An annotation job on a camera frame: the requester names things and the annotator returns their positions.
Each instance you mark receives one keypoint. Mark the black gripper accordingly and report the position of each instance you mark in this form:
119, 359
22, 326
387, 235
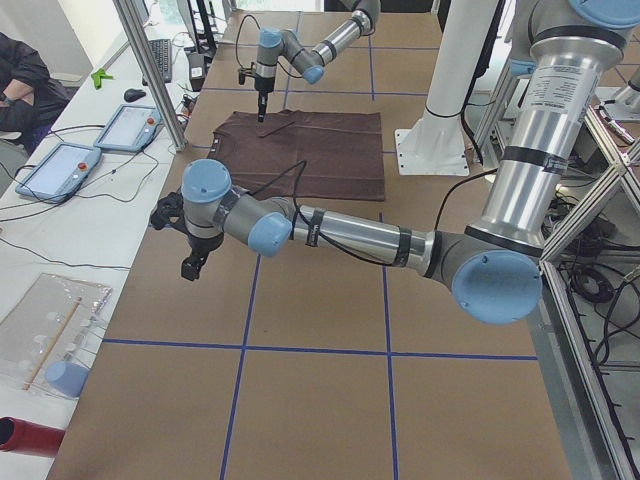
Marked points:
263, 85
203, 244

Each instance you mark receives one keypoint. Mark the dark brown t-shirt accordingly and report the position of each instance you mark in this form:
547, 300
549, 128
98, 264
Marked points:
343, 152

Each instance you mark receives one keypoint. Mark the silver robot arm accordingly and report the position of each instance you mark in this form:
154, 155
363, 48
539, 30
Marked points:
490, 268
310, 64

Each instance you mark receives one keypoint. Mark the black keyboard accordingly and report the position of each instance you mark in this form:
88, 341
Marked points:
161, 50

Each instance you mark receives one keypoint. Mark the far blue teach pendant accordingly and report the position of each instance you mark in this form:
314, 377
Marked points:
130, 129

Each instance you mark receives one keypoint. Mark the blue teach pendant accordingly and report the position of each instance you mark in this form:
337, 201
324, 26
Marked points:
130, 129
60, 174

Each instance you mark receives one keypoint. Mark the black computer mouse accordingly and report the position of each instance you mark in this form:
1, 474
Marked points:
133, 94

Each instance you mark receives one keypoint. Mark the wooden stick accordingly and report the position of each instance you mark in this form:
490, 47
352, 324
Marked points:
51, 345

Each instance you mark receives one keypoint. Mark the clear plastic bag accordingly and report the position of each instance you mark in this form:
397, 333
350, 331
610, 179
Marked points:
29, 326

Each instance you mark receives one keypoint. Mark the light blue plastic cup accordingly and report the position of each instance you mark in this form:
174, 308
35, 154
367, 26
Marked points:
66, 377

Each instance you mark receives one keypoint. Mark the near blue teach pendant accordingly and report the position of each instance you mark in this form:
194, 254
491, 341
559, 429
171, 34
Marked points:
60, 174

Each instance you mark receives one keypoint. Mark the green plastic clip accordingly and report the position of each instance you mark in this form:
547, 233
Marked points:
99, 76

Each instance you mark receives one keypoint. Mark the seated person dark jacket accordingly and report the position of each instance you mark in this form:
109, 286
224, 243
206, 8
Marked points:
31, 99

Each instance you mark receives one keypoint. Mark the red cylinder tube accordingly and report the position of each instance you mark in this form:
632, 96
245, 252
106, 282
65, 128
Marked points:
28, 438

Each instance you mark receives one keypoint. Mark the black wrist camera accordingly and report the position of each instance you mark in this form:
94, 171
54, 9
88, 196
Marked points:
169, 213
246, 72

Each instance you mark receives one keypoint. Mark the grey aluminium post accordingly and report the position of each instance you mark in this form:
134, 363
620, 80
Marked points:
138, 41

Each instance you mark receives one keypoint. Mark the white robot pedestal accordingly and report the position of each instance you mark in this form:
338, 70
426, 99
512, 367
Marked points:
435, 144

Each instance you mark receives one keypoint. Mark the aluminium frame rack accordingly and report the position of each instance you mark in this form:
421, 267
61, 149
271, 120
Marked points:
587, 331

